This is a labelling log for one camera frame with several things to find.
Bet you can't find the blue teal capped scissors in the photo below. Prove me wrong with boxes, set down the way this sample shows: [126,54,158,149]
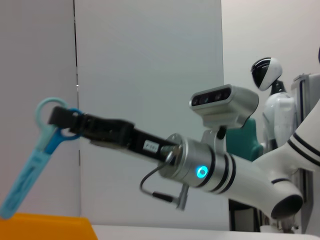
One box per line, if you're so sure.
[0,96,83,220]

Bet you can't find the green chair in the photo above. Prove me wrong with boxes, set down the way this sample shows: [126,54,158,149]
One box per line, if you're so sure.
[226,117,265,163]

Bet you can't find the yellow plastic storage bin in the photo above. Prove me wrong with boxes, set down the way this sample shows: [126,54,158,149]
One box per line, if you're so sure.
[0,212,99,240]

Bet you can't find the white black humanoid robot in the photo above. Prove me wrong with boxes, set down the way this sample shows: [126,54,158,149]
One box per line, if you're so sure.
[250,57,298,161]

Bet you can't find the grey metal rack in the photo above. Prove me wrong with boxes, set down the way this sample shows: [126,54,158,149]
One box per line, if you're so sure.
[291,72,320,235]

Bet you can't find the grey right arm cable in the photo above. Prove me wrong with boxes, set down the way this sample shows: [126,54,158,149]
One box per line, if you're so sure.
[139,164,190,211]

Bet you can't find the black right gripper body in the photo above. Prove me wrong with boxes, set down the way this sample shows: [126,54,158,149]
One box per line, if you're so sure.
[83,112,176,165]

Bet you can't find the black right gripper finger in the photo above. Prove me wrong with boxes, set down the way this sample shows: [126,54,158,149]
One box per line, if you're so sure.
[48,106,87,128]
[62,123,87,138]

